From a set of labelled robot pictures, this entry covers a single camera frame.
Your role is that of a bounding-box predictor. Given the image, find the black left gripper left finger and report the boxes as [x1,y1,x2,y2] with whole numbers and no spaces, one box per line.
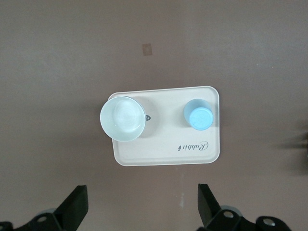
[54,184,89,231]

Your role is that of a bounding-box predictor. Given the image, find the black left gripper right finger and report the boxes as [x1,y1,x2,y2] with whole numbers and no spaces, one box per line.
[197,183,242,231]

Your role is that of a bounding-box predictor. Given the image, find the light blue plastic cup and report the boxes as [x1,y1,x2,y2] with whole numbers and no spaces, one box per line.
[183,98,214,132]

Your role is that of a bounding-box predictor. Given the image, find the beige tray with Rabbit print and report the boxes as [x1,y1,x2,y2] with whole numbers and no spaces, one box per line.
[107,86,221,167]

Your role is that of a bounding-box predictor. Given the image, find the white bowl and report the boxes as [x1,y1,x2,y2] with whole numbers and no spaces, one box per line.
[100,96,147,142]

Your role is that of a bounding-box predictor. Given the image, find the small square tape patch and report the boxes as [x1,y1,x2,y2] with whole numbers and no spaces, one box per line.
[141,43,153,56]

